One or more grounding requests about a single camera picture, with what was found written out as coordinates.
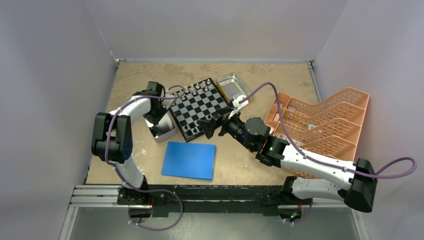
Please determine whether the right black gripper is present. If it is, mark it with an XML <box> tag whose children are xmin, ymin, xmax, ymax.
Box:
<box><xmin>197</xmin><ymin>107</ymin><xmax>256</xmax><ymax>152</ymax></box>

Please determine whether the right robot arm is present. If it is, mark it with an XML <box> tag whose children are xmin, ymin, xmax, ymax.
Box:
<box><xmin>197</xmin><ymin>107</ymin><xmax>378</xmax><ymax>213</ymax></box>

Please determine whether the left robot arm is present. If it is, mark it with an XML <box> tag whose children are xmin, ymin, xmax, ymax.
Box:
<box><xmin>91</xmin><ymin>81</ymin><xmax>174</xmax><ymax>205</ymax></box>

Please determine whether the white chess piece row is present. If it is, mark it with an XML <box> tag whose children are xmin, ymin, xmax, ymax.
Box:
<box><xmin>174</xmin><ymin>78</ymin><xmax>217</xmax><ymax>104</ymax></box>

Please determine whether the black and silver chessboard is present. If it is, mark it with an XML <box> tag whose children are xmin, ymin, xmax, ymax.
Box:
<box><xmin>169</xmin><ymin>78</ymin><xmax>230</xmax><ymax>143</ymax></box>

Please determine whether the gold rectangular metal tin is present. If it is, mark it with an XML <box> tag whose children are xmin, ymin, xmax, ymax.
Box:
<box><xmin>216</xmin><ymin>72</ymin><xmax>251</xmax><ymax>104</ymax></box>

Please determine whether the blue folder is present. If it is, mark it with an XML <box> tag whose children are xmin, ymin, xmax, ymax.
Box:
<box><xmin>161</xmin><ymin>141</ymin><xmax>216</xmax><ymax>181</ymax></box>

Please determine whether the pink eraser in organizer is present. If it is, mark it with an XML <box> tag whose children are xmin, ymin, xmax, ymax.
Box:
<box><xmin>272</xmin><ymin>112</ymin><xmax>280</xmax><ymax>122</ymax></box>

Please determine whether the orange plastic tiered organizer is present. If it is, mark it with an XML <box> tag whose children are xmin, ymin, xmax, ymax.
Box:
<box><xmin>264</xmin><ymin>87</ymin><xmax>370</xmax><ymax>161</ymax></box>

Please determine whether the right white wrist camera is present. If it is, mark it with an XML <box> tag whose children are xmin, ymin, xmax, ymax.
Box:
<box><xmin>228</xmin><ymin>94</ymin><xmax>249</xmax><ymax>119</ymax></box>

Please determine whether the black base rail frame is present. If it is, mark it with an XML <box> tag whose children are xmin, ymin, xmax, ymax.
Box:
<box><xmin>69</xmin><ymin>183</ymin><xmax>347</xmax><ymax>220</ymax></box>

